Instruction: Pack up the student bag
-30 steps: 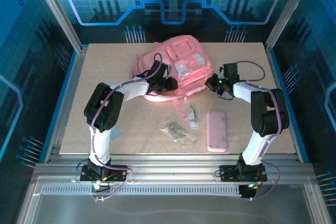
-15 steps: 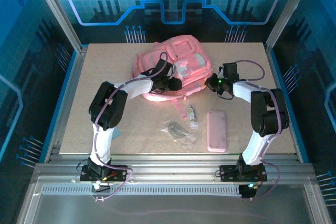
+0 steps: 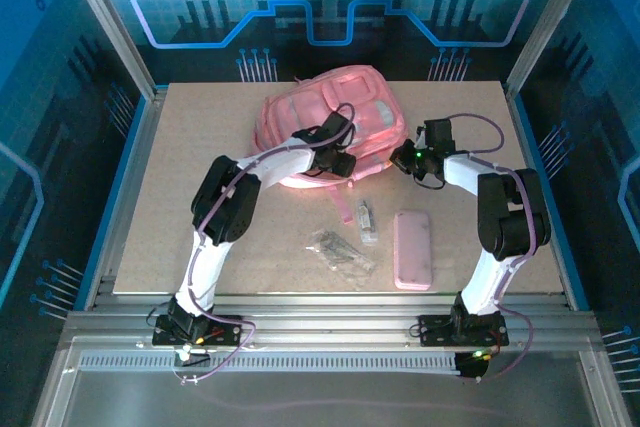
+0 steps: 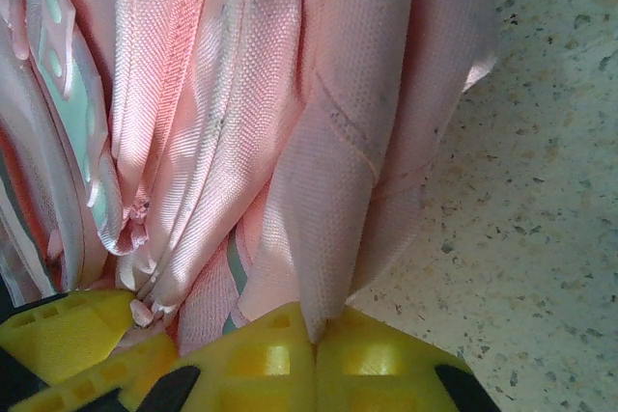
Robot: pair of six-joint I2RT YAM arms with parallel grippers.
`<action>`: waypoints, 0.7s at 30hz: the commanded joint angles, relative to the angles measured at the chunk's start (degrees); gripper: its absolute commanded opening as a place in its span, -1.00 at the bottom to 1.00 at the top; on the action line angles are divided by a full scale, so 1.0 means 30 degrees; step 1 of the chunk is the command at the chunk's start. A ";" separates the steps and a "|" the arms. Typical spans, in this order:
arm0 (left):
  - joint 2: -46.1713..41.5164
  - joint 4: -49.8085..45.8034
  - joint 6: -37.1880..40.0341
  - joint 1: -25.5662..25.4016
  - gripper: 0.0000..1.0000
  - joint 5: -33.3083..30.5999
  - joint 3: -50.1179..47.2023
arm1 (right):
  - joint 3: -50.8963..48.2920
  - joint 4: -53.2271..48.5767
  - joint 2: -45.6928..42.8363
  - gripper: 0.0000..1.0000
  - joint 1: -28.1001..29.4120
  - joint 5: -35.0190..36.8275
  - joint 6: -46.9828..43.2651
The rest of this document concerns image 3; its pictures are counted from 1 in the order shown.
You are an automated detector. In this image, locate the pink backpack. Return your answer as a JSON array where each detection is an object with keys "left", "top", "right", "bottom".
[{"left": 252, "top": 64, "right": 407, "bottom": 226}]

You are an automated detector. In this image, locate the small clear plastic packet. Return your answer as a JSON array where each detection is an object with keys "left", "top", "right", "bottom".
[{"left": 353, "top": 198, "right": 380, "bottom": 247}]

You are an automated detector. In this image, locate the clear bag of pens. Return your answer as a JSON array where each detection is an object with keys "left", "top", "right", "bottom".
[{"left": 303, "top": 229, "right": 377, "bottom": 292}]

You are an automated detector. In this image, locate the pink pencil case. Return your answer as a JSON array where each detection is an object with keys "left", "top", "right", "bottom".
[{"left": 393, "top": 209, "right": 434, "bottom": 292}]

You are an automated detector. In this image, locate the black controller box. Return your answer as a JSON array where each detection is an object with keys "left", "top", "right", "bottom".
[{"left": 454, "top": 349, "right": 491, "bottom": 381}]

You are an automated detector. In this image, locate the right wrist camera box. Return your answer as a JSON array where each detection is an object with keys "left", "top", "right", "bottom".
[{"left": 422, "top": 118, "right": 455, "bottom": 147}]

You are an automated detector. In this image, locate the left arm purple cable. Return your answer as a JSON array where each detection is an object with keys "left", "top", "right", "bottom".
[{"left": 172, "top": 102, "right": 357, "bottom": 386}]

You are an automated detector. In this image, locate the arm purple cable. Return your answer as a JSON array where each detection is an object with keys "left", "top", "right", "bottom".
[
  {"left": 447, "top": 112, "right": 544, "bottom": 384},
  {"left": 172, "top": 102, "right": 357, "bottom": 386}
]

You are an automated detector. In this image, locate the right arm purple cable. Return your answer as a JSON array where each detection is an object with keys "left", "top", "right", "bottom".
[{"left": 447, "top": 112, "right": 544, "bottom": 384}]

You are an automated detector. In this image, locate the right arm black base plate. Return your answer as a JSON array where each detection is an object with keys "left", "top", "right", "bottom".
[{"left": 418, "top": 314, "right": 510, "bottom": 347}]

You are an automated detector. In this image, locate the aluminium corner post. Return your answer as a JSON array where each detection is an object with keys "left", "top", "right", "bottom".
[
  {"left": 505, "top": 0, "right": 591, "bottom": 98},
  {"left": 55, "top": 0, "right": 160, "bottom": 101}
]

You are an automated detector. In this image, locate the aluminium table frame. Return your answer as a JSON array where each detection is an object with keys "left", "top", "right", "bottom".
[{"left": 29, "top": 84, "right": 634, "bottom": 427}]

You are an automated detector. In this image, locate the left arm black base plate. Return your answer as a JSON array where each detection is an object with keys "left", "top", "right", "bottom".
[{"left": 152, "top": 314, "right": 246, "bottom": 348}]

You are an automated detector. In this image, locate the slotted grey cable duct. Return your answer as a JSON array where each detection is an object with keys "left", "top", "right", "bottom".
[{"left": 79, "top": 354, "right": 461, "bottom": 373}]

